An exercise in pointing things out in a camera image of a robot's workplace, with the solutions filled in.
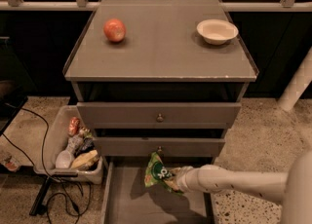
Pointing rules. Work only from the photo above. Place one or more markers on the green rice chip bag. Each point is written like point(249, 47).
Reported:
point(157, 173)

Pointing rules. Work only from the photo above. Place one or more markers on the white bowl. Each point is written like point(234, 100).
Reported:
point(216, 31)

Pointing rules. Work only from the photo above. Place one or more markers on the grey middle drawer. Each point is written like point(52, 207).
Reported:
point(171, 147)

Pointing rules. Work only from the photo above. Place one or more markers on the dark snack bag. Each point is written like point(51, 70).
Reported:
point(86, 147)

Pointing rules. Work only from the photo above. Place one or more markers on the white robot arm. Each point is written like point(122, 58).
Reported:
point(292, 190)

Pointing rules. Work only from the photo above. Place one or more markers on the grey drawer cabinet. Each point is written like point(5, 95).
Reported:
point(161, 59)

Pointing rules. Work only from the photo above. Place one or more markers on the grey top drawer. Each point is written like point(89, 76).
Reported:
point(158, 115)

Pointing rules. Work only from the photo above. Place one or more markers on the white pole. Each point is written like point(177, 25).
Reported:
point(298, 84)

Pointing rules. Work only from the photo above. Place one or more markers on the red snack packet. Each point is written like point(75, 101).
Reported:
point(73, 126)

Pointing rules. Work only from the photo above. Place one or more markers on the grey bottom drawer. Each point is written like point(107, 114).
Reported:
point(127, 201)

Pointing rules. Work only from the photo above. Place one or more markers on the black stand base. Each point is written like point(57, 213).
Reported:
point(38, 208)

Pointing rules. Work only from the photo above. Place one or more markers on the red apple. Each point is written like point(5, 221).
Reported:
point(114, 30)

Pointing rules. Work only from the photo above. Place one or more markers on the grey drawer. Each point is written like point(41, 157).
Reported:
point(158, 115)
point(127, 201)
point(171, 147)

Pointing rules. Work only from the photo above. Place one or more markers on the yellow sponge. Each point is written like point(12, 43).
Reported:
point(86, 160)

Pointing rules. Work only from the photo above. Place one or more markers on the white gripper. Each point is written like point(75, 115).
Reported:
point(185, 178)

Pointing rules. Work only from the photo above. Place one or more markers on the translucent plastic storage bin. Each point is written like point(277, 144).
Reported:
point(55, 142)

